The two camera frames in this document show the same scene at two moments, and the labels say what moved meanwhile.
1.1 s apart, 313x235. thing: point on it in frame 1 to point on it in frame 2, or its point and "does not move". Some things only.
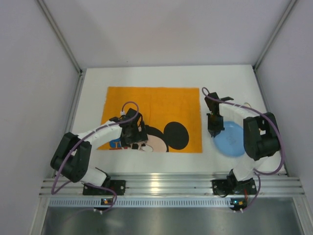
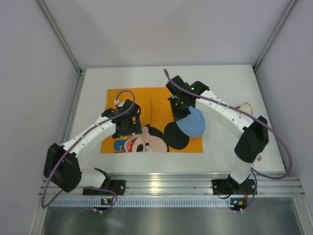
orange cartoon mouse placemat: (171, 116) does not move
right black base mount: (225, 187) does not move
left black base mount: (119, 186) does not move
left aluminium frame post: (65, 43) does not move
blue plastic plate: (230, 141) to (193, 124)
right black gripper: (214, 125) to (181, 116)
